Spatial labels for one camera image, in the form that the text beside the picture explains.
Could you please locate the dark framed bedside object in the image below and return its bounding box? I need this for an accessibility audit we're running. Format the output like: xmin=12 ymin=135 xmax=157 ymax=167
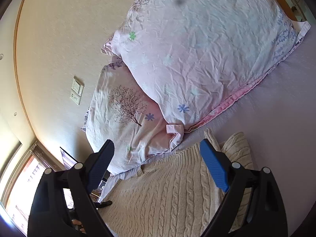
xmin=60 ymin=147 xmax=78 ymax=170

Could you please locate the pink tree-print pillow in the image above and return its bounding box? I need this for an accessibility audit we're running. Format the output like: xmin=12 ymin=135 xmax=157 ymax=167
xmin=82 ymin=56 xmax=184 ymax=175

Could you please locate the cream cable-knit sweater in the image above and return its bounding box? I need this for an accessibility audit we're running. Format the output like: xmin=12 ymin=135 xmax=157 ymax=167
xmin=97 ymin=128 xmax=255 ymax=237

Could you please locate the lilac bed sheet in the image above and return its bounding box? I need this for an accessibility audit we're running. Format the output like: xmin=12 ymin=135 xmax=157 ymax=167
xmin=98 ymin=27 xmax=316 ymax=237

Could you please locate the large pink floral pillow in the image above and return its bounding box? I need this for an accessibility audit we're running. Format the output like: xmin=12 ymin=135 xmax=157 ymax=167
xmin=102 ymin=0 xmax=311 ymax=132

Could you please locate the white wall switch socket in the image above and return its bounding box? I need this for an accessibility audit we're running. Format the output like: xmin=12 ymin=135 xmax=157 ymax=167
xmin=70 ymin=76 xmax=84 ymax=105

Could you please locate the wooden framed window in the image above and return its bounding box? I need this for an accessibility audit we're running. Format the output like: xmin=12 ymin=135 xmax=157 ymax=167
xmin=1 ymin=140 xmax=64 ymax=235

